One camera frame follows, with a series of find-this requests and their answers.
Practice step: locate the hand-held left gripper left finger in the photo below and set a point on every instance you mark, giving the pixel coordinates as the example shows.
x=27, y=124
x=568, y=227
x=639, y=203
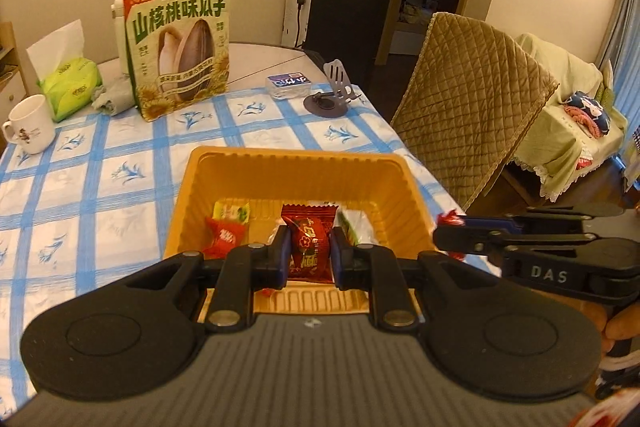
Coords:
x=285, y=257

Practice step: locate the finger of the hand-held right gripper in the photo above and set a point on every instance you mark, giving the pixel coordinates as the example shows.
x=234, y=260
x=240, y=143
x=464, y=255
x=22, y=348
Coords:
x=475, y=242
x=490, y=222

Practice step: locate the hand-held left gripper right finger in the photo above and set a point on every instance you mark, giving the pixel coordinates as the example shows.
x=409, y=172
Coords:
x=337, y=257

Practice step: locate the dark red patterned candy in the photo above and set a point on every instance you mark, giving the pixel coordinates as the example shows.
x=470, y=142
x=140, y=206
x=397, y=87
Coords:
x=310, y=247

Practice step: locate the yellow green candy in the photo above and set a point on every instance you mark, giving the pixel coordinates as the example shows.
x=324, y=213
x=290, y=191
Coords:
x=230, y=211

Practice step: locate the orange plastic tray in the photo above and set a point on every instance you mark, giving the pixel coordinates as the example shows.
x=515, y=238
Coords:
x=300, y=177

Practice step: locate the person's right hand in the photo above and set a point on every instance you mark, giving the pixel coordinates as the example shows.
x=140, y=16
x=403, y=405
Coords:
x=622, y=329

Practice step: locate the green white snack packet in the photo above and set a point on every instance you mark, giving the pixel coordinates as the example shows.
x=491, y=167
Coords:
x=356, y=227

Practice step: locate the red white wrapped candy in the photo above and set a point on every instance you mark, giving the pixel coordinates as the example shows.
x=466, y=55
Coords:
x=222, y=237

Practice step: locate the sofa with green cover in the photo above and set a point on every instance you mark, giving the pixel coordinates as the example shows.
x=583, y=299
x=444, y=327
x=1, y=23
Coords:
x=555, y=157

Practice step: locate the chair with quilted cover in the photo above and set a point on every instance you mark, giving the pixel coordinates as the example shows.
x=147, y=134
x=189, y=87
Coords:
x=470, y=107

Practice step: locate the red white printed clothing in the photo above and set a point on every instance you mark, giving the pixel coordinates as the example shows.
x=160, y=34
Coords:
x=620, y=379

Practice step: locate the blue red patterned cushion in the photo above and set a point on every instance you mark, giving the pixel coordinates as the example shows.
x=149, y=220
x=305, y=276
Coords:
x=587, y=112

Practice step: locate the grey phone stand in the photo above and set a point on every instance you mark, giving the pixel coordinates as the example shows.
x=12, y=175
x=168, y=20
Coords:
x=327, y=102

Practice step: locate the small blue white box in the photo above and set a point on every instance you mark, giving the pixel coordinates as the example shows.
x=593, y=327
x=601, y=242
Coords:
x=289, y=85

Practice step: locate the window curtain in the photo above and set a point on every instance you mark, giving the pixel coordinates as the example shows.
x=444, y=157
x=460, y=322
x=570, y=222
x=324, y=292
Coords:
x=627, y=82

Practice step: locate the grey cloth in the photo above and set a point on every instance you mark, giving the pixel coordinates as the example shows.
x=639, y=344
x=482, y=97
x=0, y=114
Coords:
x=115, y=97

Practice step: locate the green sunflower seed bag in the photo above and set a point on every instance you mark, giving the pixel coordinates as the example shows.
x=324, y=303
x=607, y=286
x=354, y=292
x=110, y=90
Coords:
x=177, y=47

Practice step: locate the black fridge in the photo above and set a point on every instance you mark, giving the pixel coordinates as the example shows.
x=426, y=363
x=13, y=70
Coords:
x=350, y=7

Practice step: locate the green tissue pack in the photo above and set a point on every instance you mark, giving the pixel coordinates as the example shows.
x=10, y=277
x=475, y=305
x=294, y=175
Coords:
x=70, y=89

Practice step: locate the white thermos bottle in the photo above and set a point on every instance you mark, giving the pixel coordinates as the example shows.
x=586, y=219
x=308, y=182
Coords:
x=119, y=27

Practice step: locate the white printed mug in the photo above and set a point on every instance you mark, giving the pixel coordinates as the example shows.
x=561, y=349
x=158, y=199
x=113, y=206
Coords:
x=32, y=127

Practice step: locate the wooden shelf unit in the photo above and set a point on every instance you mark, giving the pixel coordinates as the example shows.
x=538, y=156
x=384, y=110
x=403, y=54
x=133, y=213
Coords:
x=10, y=77

